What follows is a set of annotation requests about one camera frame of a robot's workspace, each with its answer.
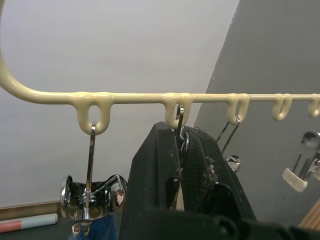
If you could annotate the wooden edge strip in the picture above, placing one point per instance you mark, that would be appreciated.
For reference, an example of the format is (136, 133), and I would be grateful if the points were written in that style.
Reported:
(27, 208)

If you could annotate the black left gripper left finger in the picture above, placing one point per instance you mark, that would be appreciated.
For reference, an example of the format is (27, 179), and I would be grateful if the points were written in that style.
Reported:
(152, 175)

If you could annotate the pink white blue cylinder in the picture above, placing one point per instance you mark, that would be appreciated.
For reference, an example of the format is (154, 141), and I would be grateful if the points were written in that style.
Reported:
(30, 222)

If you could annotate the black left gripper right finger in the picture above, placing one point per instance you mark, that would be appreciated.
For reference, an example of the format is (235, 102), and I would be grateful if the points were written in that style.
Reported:
(232, 195)

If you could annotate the dark blue sock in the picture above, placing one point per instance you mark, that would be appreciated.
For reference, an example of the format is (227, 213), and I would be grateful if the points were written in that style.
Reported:
(100, 230)

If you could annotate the cream clip hanger bar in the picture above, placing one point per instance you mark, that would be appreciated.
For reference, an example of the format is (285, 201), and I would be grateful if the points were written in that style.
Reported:
(140, 97)

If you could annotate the light wooden slat panel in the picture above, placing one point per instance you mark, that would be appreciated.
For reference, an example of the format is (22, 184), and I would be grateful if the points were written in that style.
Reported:
(312, 216)

